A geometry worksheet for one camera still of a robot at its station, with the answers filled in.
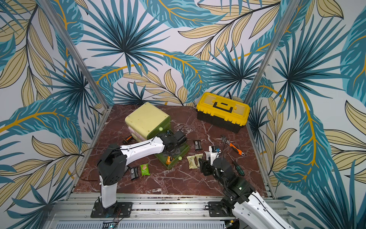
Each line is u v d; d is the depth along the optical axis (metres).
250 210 0.49
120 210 0.72
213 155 0.65
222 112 0.96
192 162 0.88
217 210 0.73
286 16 0.72
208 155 0.92
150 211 0.75
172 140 0.69
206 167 0.65
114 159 0.54
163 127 0.85
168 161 0.88
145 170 0.86
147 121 0.82
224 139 1.00
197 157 0.91
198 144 0.98
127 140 0.97
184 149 0.88
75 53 0.84
